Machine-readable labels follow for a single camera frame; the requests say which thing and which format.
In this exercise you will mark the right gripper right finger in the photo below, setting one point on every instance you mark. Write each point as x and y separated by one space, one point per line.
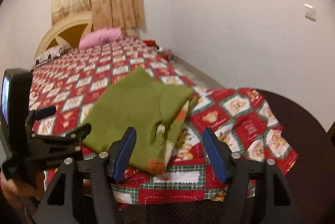
273 202

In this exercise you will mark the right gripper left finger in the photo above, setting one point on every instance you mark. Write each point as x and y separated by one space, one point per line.
81 192

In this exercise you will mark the green orange cream striped sweater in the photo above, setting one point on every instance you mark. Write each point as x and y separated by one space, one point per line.
154 109

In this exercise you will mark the person's left hand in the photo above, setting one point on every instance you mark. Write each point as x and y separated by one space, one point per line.
13 189

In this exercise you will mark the red patchwork bear bedspread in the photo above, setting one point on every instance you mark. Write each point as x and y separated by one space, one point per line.
240 117

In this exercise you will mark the grey white patterned pillow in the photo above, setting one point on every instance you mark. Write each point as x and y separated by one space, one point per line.
50 54

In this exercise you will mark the cream wooden headboard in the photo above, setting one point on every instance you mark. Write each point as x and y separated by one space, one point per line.
67 32

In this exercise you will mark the pink pillow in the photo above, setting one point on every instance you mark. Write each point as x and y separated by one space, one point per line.
100 36

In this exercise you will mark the white wall switch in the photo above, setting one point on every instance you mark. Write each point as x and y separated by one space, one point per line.
310 12

